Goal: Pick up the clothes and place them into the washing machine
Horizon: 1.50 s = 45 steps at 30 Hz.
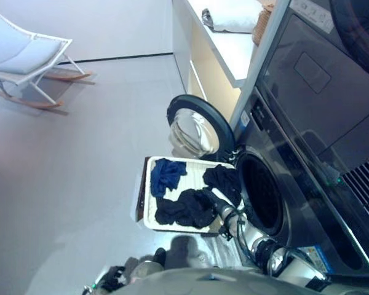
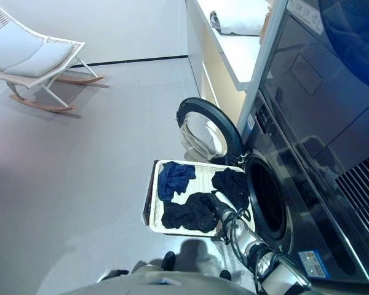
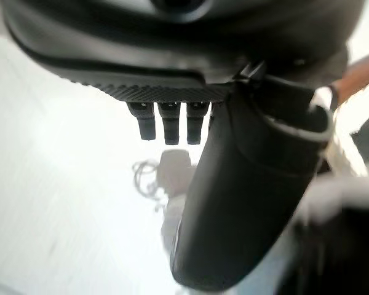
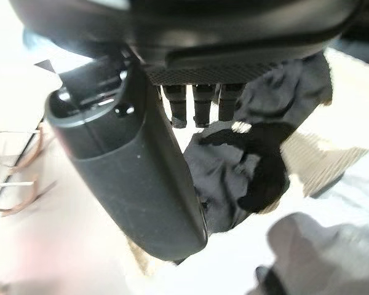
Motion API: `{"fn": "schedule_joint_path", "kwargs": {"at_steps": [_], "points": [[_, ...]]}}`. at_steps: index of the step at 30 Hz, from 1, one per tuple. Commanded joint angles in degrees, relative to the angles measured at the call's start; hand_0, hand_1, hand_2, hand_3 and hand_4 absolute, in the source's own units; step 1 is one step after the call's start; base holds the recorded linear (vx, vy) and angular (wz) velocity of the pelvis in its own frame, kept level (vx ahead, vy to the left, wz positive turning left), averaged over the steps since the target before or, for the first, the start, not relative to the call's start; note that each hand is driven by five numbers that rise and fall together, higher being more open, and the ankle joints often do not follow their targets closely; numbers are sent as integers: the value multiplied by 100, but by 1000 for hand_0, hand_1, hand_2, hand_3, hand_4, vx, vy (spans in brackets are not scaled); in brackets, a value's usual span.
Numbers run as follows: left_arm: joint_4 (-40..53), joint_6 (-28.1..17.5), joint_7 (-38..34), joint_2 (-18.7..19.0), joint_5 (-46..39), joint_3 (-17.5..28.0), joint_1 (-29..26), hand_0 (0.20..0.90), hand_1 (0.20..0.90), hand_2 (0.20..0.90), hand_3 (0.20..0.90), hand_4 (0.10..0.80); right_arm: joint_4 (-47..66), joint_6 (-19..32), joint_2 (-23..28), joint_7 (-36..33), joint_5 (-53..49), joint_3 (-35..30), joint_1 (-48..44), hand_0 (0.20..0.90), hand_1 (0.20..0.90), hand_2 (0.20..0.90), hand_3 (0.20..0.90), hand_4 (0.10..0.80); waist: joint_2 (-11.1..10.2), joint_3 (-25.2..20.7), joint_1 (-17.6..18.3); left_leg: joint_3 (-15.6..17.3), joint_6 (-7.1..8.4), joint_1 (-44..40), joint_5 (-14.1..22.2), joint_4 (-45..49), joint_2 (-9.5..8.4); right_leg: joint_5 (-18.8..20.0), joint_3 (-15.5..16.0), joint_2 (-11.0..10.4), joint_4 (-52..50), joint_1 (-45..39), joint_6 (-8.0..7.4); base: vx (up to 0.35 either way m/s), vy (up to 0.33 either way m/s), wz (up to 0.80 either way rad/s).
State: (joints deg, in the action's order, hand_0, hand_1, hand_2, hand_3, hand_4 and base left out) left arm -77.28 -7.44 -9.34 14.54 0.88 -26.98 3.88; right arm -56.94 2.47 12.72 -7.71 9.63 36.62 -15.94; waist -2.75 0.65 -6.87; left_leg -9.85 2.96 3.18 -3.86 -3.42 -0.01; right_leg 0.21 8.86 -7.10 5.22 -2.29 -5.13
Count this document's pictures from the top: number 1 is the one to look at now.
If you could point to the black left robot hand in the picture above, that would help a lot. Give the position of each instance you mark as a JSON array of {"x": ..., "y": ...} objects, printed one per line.
[{"x": 114, "y": 278}]

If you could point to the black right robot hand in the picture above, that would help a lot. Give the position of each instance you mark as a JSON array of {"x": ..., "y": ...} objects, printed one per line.
[{"x": 218, "y": 202}]

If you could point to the black garment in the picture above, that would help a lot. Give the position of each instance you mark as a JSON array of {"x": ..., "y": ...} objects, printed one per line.
[
  {"x": 223, "y": 182},
  {"x": 184, "y": 209}
]

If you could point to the blue garment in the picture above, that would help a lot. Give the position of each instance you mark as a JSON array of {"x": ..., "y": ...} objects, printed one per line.
[{"x": 166, "y": 178}]

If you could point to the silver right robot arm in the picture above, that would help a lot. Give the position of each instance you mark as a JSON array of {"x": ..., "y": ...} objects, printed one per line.
[{"x": 258, "y": 242}]

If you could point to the dark grey washing machine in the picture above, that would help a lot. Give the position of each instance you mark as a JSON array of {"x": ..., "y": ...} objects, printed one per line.
[{"x": 295, "y": 184}]

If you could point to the round glass washing machine door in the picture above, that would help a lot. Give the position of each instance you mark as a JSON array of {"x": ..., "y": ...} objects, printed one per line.
[{"x": 196, "y": 126}]

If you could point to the white slatted laundry basket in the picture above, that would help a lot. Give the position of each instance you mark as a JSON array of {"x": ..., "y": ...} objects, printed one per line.
[{"x": 193, "y": 181}]

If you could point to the silver left robot leg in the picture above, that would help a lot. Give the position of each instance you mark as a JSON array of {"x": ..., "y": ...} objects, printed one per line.
[{"x": 150, "y": 261}]

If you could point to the brown wooden stool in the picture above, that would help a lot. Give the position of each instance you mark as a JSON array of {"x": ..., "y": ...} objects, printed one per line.
[{"x": 141, "y": 190}]

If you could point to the grey robot torso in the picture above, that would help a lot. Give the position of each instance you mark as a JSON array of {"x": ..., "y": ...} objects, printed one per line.
[{"x": 233, "y": 284}]

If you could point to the small blue sticker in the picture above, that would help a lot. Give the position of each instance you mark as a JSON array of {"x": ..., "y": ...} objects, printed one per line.
[{"x": 245, "y": 118}]

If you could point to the colourful energy label sticker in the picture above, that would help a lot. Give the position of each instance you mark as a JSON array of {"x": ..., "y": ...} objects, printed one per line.
[{"x": 319, "y": 259}]

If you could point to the white shelf counter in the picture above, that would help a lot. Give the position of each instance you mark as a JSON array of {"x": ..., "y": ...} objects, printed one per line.
[{"x": 209, "y": 55}]

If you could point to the dark grey stacked dryer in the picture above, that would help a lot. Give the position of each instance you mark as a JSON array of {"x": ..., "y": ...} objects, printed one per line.
[{"x": 326, "y": 77}]

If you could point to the brown wicker basket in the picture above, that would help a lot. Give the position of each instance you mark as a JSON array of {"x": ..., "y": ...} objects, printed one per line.
[{"x": 261, "y": 24}]

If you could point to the folded white towel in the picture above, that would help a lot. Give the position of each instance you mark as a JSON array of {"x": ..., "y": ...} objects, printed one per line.
[{"x": 233, "y": 17}]

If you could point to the light grey seat cushion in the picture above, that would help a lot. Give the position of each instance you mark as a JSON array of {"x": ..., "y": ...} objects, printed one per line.
[{"x": 18, "y": 52}]

